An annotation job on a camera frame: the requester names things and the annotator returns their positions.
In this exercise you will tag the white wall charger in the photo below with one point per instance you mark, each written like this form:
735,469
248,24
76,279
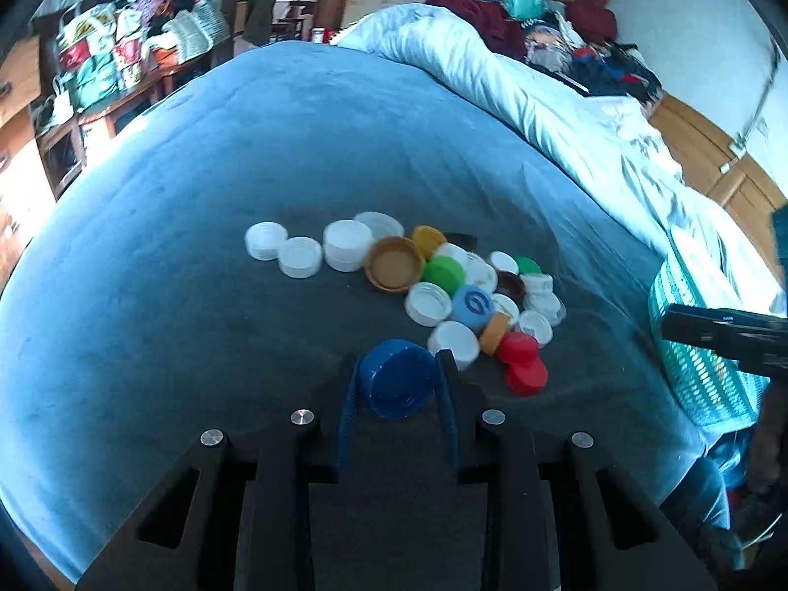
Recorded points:
726,167

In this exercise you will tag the heap of colourful clothes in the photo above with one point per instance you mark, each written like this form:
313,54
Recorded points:
597,68

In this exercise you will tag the white woven bag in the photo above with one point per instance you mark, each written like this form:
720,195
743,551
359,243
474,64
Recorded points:
197,31

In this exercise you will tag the teal bag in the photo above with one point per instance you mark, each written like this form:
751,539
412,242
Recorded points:
517,0

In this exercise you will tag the stack of colourful packets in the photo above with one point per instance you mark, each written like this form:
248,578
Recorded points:
92,55

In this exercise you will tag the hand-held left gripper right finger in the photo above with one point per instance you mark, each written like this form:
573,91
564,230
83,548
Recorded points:
447,406

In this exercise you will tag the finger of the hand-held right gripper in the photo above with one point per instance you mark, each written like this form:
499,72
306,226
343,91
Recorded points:
695,326

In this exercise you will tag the maroon blanket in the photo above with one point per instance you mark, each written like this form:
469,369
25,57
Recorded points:
474,18

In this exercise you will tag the wooden dresser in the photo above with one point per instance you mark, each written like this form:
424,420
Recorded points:
18,61

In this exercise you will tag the dark red garment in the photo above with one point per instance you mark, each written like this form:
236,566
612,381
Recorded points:
591,18

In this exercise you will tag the person's right hand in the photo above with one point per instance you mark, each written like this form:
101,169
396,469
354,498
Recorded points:
769,437

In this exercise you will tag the large blue cap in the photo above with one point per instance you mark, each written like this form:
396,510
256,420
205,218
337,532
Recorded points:
394,375

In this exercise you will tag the dark wooden side cabinet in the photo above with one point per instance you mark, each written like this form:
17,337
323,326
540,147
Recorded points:
58,157

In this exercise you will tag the wooden headboard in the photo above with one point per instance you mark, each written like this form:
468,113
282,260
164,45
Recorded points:
695,148

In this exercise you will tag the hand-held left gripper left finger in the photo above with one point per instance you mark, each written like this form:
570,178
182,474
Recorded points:
348,418

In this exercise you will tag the pile of plastic bottle caps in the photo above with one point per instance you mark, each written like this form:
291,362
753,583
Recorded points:
468,295

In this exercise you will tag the teal perforated plastic basket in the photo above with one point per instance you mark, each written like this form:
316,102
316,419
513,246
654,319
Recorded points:
695,375

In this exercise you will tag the light blue duvet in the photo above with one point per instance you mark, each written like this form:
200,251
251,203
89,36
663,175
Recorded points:
492,74

